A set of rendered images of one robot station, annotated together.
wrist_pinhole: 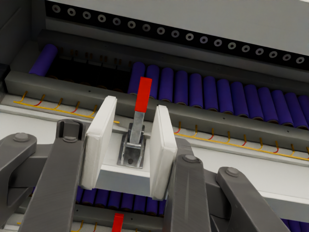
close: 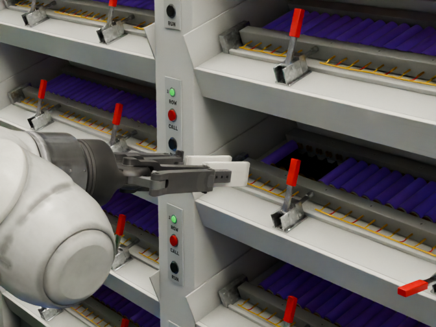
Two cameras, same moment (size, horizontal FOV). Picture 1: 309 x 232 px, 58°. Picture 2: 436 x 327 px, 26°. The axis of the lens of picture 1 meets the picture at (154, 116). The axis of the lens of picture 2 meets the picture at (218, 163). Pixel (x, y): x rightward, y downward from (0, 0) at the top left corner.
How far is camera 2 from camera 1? 1.06 m
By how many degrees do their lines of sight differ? 54
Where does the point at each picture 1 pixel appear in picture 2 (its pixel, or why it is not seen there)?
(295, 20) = (342, 115)
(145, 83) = (292, 162)
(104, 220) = (298, 318)
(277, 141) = (412, 234)
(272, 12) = (329, 109)
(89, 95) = (283, 178)
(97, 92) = not seen: hidden behind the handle
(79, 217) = (281, 311)
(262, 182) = (368, 261)
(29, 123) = (242, 195)
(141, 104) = (289, 179)
